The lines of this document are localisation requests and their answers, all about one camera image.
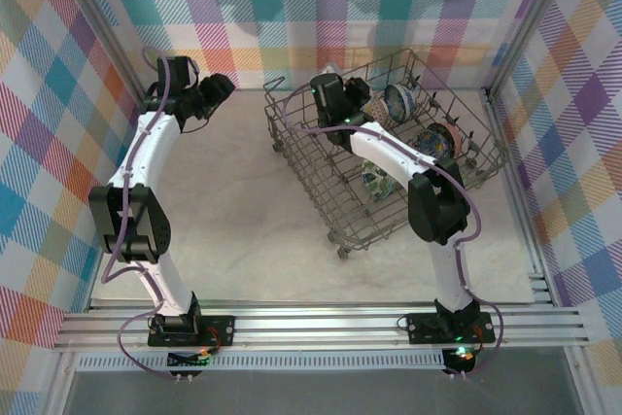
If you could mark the aluminium frame post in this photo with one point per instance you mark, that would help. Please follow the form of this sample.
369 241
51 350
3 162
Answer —
109 26
527 21

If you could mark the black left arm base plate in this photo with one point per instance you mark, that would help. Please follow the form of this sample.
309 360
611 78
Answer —
221 330

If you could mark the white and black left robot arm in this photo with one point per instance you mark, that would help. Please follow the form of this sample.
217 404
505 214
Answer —
146 152

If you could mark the green leaf pattern bowl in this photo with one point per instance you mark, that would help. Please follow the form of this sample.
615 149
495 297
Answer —
376 184

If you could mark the small black controller board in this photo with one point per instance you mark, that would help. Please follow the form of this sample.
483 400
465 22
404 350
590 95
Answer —
461 361
189 360

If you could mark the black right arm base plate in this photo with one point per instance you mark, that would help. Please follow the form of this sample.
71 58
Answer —
423 327

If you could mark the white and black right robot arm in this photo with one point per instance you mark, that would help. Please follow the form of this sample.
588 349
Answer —
449 274

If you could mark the blue and yellow patterned bowl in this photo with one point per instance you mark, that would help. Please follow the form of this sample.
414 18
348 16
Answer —
432 143

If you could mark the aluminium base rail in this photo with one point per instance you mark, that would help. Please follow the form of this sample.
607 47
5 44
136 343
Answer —
316 327

